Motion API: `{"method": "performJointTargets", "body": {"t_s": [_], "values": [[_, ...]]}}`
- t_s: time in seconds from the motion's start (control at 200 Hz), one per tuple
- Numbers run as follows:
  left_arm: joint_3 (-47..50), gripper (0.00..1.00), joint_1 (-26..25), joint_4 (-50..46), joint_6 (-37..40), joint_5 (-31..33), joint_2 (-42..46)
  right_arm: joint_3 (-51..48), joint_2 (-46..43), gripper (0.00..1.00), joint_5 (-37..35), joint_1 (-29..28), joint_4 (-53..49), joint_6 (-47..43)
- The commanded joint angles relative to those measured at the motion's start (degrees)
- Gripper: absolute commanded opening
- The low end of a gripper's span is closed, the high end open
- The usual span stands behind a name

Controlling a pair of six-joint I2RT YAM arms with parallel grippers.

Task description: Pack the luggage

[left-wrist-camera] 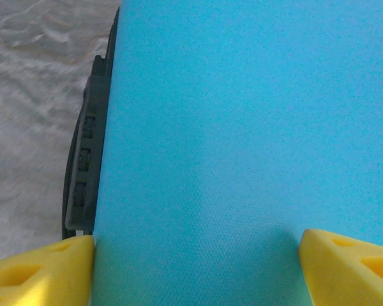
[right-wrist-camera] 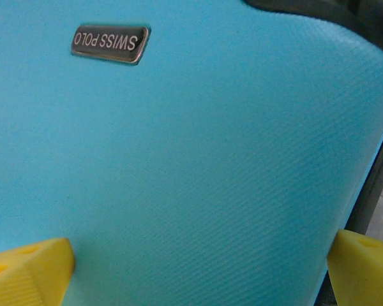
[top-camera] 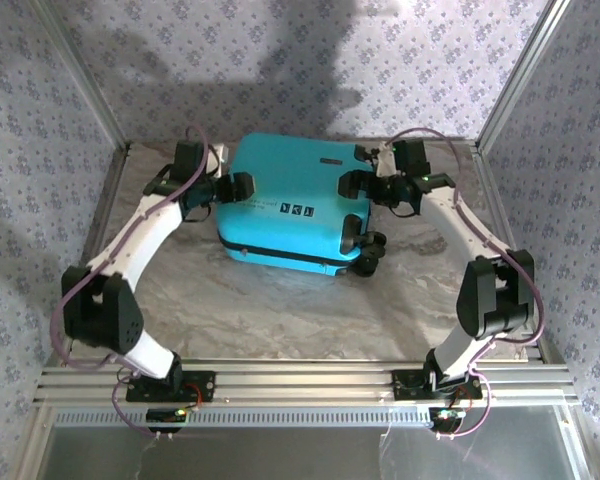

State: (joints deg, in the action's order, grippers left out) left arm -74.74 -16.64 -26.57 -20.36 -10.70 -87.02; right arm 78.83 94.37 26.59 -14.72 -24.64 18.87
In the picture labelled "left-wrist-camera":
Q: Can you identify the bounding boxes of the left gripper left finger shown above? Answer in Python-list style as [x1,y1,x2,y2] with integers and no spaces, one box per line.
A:
[0,235,95,306]

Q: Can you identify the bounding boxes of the turquoise hard-shell suitcase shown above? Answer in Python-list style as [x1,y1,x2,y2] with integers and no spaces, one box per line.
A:
[61,0,383,306]

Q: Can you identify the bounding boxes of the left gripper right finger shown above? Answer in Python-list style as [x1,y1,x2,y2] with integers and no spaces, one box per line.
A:
[297,228,383,306]

